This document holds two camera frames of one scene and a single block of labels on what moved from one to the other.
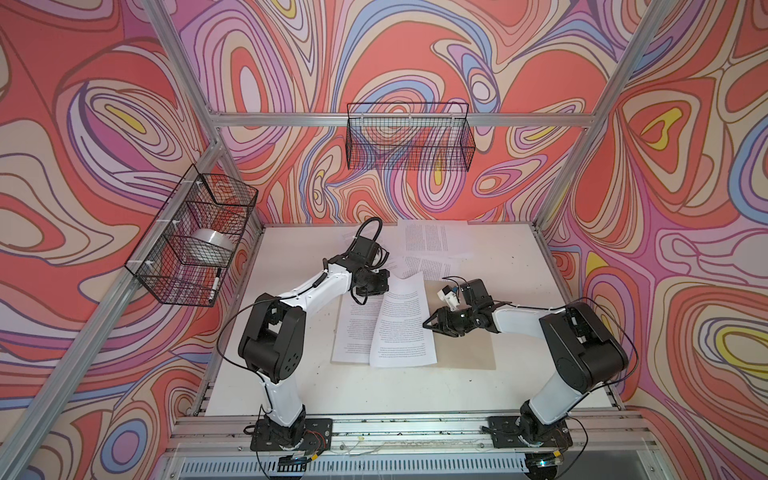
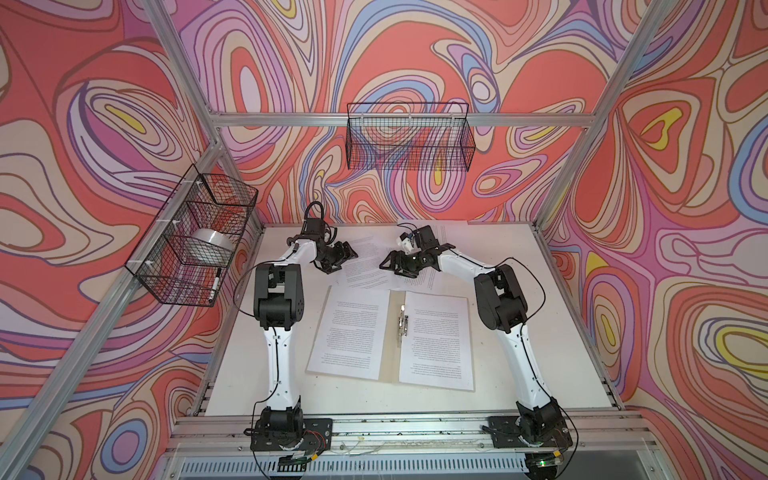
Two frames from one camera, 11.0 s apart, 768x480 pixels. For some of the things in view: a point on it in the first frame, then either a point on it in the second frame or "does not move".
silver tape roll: (208, 247) does not move
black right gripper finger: (442, 323) to (391, 259)
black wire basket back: (409, 136) does not move
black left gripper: (383, 286) to (344, 253)
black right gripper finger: (458, 331) to (405, 273)
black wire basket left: (188, 251) does not move
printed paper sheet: (400, 337) to (437, 350)
